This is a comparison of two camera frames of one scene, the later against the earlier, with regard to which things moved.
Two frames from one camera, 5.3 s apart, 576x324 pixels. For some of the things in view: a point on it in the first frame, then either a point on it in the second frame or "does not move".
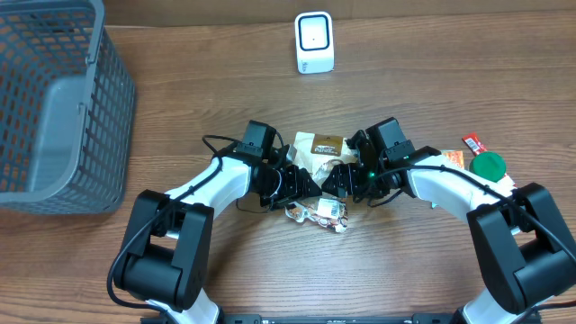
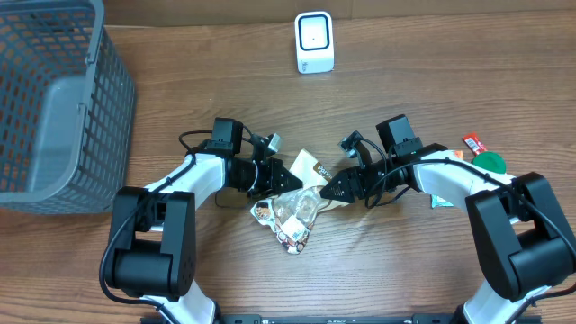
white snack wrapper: [316, 153] to [292, 215]
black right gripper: [349, 180] does not move
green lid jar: [489, 165] does not move
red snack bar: [476, 146] does not move
